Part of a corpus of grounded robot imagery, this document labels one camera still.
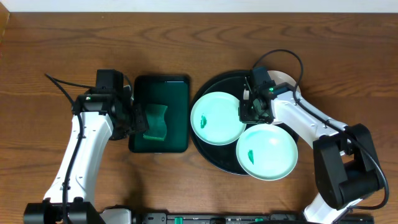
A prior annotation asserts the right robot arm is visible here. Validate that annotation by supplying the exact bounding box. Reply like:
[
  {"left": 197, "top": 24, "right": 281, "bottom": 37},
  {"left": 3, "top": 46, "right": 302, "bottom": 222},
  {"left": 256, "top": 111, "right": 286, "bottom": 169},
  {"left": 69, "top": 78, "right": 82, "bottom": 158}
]
[{"left": 236, "top": 81, "right": 389, "bottom": 223}]

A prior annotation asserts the green plate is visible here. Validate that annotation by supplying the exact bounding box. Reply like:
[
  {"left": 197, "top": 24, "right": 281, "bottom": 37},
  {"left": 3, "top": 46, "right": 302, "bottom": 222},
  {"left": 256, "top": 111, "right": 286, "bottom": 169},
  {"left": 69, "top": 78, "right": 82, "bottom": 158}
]
[
  {"left": 236, "top": 124, "right": 298, "bottom": 181},
  {"left": 190, "top": 91, "right": 246, "bottom": 146}
]

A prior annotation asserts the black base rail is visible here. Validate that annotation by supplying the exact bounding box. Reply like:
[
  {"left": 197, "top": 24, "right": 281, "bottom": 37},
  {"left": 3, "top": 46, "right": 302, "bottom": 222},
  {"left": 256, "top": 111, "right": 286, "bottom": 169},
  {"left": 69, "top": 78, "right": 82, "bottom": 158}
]
[{"left": 133, "top": 212, "right": 376, "bottom": 224}]

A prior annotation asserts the green scrubbing sponge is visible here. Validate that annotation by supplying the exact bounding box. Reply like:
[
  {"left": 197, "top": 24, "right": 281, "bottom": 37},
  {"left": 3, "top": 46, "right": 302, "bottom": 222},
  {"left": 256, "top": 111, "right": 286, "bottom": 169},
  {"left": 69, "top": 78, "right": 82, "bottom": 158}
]
[{"left": 143, "top": 104, "right": 168, "bottom": 141}]

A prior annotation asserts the black rectangular tray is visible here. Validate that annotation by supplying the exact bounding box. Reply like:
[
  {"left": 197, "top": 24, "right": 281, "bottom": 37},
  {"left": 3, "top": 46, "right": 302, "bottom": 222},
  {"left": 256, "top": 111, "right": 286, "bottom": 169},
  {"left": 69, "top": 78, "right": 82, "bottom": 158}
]
[{"left": 129, "top": 75, "right": 190, "bottom": 153}]

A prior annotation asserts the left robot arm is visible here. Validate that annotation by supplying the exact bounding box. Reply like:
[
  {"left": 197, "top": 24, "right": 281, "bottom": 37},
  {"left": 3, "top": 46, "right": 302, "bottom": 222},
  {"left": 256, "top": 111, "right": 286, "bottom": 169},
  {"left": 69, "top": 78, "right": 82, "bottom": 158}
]
[{"left": 23, "top": 90, "right": 148, "bottom": 223}]

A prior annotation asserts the black round tray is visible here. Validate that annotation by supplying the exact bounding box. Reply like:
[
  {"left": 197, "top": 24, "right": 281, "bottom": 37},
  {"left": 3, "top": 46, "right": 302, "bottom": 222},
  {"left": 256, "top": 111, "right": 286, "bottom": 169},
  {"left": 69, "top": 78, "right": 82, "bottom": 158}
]
[{"left": 190, "top": 70, "right": 249, "bottom": 175}]

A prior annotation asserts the green plate bottom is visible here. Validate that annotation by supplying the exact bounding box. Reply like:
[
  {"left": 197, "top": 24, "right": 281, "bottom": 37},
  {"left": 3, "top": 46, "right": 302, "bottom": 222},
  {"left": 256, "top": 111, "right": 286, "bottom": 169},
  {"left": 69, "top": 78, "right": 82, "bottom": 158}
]
[{"left": 236, "top": 124, "right": 298, "bottom": 181}]

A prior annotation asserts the white plate top right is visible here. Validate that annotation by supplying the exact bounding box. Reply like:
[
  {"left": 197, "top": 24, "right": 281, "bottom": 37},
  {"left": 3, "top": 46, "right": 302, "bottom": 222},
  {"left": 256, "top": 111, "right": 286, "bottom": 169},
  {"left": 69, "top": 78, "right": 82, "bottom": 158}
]
[{"left": 243, "top": 70, "right": 302, "bottom": 125}]

